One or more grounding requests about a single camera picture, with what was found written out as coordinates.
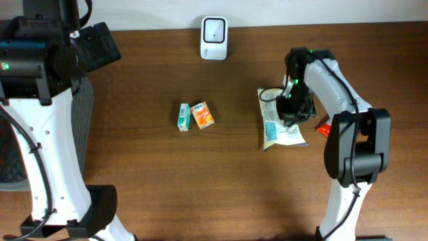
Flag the black cable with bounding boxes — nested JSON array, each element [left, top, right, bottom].
[[0, 103, 58, 241], [259, 50, 364, 240]]

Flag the left black cable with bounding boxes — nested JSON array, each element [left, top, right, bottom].
[[0, 103, 58, 241]]

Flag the red Hacks candy bag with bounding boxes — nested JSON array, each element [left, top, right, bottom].
[[315, 114, 332, 137]]

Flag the right black cable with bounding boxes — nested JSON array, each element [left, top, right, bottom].
[[259, 50, 364, 240]]

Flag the white barcode scanner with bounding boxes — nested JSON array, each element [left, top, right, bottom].
[[200, 16, 228, 60]]

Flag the beige snack bag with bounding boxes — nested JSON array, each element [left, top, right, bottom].
[[257, 75, 306, 151]]

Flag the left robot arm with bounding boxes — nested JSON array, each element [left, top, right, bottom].
[[1, 0, 135, 240]]

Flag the teal tissue pack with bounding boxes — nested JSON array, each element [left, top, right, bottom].
[[177, 103, 191, 131]]

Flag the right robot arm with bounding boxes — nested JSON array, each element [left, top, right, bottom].
[[276, 48, 391, 240]]

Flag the grey plastic mesh basket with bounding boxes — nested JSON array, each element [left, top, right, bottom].
[[1, 76, 94, 191]]

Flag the orange tissue pack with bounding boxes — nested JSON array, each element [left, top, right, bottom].
[[191, 102, 215, 129]]

